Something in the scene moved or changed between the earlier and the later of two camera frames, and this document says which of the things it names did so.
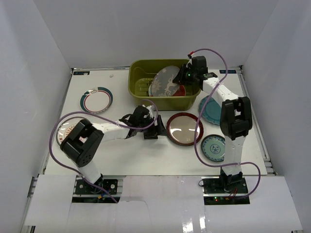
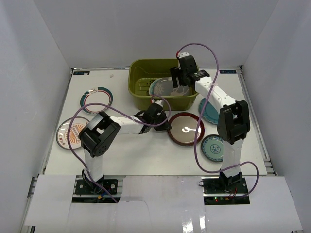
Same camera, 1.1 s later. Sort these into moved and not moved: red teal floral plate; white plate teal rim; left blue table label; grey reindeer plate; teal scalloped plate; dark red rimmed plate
Moved: grey reindeer plate; red teal floral plate
Not moved: left blue table label; white plate teal rim; teal scalloped plate; dark red rimmed plate
